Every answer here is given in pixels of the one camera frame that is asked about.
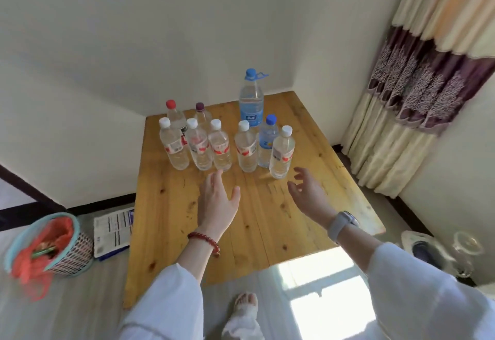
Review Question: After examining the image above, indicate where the person's left hand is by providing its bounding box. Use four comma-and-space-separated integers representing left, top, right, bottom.
193, 170, 241, 242

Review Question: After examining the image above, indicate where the person's right hand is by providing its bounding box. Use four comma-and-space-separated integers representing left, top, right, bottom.
287, 167, 338, 230

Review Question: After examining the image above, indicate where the person's left forearm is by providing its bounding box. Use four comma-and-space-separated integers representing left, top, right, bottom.
118, 231, 221, 340

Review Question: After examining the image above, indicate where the person's right forearm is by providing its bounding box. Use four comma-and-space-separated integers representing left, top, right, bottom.
334, 224, 495, 340

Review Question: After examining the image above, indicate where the white-capped water bottle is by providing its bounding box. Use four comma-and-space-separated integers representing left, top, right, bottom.
235, 120, 258, 173
269, 125, 296, 180
159, 117, 190, 170
208, 119, 233, 172
185, 118, 213, 171

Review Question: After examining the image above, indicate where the grey-banded smartwatch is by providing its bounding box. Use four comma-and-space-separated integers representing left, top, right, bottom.
328, 211, 360, 244

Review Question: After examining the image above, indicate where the small blue-capped water bottle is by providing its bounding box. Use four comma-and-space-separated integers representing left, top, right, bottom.
258, 115, 280, 169

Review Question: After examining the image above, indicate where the purple-capped clear bottle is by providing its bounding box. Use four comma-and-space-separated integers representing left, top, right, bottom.
194, 102, 213, 134

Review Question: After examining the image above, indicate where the large blue-capped water bottle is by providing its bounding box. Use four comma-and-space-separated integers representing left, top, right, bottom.
238, 68, 270, 129

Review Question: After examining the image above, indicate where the red-capped clear bottle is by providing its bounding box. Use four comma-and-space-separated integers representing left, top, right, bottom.
166, 99, 187, 140

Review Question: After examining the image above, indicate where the person's foot in sandal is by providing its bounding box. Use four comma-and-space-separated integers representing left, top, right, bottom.
233, 292, 259, 315

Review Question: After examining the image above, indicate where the white and blue paper pack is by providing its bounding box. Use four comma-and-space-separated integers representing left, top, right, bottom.
93, 208, 135, 262

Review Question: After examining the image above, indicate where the cream and purple curtain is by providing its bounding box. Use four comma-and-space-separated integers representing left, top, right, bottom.
340, 0, 495, 199

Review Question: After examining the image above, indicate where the woven wastebasket with teal rim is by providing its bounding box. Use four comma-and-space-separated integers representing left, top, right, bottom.
4, 212, 94, 278

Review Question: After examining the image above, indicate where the clear glass vessel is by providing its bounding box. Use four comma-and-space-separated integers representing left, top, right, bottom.
450, 231, 484, 278

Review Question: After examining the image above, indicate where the red plastic bag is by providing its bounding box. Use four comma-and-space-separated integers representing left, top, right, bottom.
11, 217, 74, 302

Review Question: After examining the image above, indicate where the red bead bracelet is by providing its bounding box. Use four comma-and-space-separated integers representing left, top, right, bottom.
187, 232, 221, 258

